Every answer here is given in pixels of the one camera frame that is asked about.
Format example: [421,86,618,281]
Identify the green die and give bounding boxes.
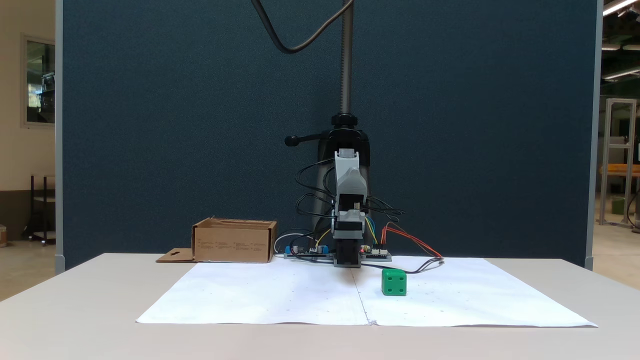
[381,268,408,297]

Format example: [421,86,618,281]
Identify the grey motor driver board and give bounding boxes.
[361,245,393,263]

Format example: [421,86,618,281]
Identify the blue circuit board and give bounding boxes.
[284,243,332,259]

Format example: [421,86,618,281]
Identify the black pole clamp stand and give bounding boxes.
[284,113,374,236]

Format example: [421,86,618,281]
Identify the white paper sheet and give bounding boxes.
[136,256,599,329]

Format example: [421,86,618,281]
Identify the brown cardboard box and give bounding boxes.
[156,217,278,264]

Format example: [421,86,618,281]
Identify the blue partition panel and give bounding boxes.
[55,0,604,272]

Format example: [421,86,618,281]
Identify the black shelf rack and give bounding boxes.
[26,173,56,247]

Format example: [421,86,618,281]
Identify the ceiling strip light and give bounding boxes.
[602,0,640,17]
[602,66,640,82]

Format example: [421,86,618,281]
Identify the black shoulder wire bundle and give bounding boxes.
[366,196,407,223]

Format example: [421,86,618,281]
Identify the black forearm wire bundle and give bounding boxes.
[295,157,337,221]

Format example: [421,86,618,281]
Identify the black and orange wire lead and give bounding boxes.
[362,223,446,275]

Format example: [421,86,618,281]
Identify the white cable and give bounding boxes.
[273,231,313,255]

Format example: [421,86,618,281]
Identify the grey threaded camera pole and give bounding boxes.
[340,0,355,117]

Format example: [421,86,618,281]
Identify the black hanging camera cable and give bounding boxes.
[251,0,355,55]

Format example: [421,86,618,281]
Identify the aluminium profile frame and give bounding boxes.
[598,98,639,229]

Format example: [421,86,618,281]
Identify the framed wall window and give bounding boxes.
[20,33,56,129]

